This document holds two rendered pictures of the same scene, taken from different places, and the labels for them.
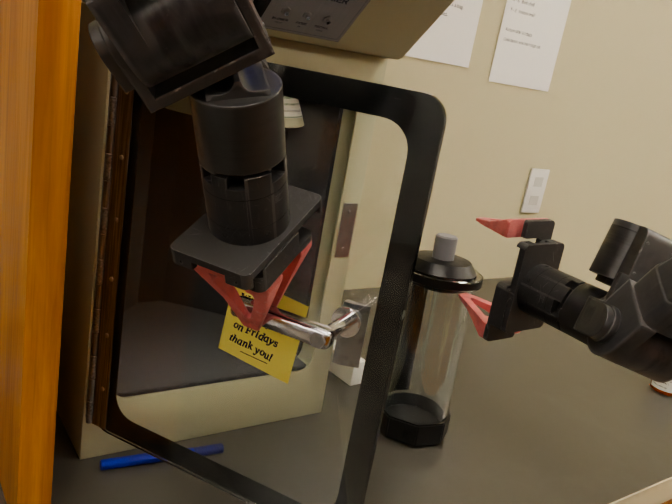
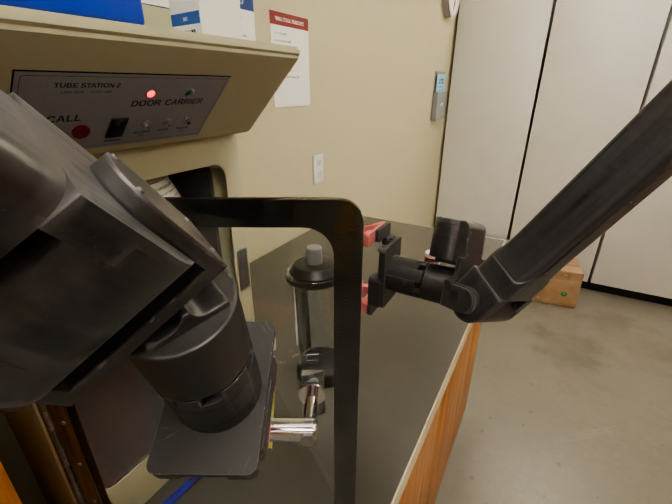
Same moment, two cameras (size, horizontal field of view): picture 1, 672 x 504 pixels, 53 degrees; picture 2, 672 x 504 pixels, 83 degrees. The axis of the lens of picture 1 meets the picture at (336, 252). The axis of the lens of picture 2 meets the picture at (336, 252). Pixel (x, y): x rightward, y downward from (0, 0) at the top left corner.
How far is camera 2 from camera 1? 0.26 m
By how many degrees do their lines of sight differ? 23
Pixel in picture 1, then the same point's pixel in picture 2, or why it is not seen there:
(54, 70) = not seen: outside the picture
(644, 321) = (499, 297)
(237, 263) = (235, 459)
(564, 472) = (417, 357)
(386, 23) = (235, 108)
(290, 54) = (157, 154)
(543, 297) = (405, 281)
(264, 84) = (216, 293)
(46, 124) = not seen: outside the picture
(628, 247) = (456, 237)
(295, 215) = (261, 360)
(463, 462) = (364, 381)
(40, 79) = not seen: outside the picture
